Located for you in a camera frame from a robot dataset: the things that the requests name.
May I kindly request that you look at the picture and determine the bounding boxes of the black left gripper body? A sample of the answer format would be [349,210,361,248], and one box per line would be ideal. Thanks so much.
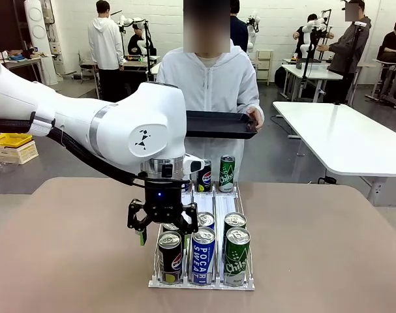
[142,177,185,226]

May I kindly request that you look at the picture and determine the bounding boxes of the green Chilsung cider can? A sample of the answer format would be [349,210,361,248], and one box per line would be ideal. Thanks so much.
[219,155,236,194]
[223,227,251,287]
[223,212,247,235]

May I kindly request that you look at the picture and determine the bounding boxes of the black serving tray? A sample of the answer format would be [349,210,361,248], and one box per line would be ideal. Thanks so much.
[184,110,260,141]

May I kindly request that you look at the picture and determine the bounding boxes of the person's left forearm white sleeve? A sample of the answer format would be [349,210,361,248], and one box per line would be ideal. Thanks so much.
[236,97,266,115]

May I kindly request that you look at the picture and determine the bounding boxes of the person in white zip hoodie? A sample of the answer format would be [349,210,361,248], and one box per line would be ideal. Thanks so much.
[155,0,266,179]

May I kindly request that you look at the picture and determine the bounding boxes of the seated person in black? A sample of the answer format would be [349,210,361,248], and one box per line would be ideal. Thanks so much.
[378,20,396,63]

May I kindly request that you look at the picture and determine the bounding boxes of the person's left hand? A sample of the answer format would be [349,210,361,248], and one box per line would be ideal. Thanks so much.
[245,106,266,134]

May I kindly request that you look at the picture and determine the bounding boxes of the cream plastic crate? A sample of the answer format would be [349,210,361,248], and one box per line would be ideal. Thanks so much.
[0,142,40,166]

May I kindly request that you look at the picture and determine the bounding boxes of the yellow plastic crate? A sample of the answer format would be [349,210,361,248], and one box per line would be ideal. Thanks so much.
[0,132,33,148]

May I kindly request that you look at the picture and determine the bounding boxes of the bystander white hoodie black trousers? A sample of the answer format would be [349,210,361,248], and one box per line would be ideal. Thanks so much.
[87,0,127,98]

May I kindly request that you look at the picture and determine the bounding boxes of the white shelf cart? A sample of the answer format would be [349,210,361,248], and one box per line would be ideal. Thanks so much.
[256,49,274,86]

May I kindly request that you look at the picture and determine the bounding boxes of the large white table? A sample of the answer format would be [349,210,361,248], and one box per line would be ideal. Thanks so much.
[271,101,396,207]

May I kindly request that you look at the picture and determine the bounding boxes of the white cluttered desk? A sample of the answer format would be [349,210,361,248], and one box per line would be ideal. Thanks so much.
[1,55,44,86]

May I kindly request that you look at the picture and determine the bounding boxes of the bystander in navy top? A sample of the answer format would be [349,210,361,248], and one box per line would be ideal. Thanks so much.
[230,0,250,53]

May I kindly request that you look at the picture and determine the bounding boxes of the tall white air conditioner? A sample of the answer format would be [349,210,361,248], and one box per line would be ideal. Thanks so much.
[23,0,60,86]

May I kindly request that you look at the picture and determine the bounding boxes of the bystander in grey jacket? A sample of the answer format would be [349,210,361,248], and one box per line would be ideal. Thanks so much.
[317,0,371,105]

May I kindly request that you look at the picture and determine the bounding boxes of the white wire can rack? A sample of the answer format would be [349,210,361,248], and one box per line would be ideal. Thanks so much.
[147,181,256,291]

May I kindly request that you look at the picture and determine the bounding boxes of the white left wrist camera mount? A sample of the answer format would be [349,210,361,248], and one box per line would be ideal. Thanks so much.
[183,155,206,174]

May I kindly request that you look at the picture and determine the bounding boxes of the black braided cable sleeve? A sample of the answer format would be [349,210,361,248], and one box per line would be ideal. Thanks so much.
[0,117,148,188]

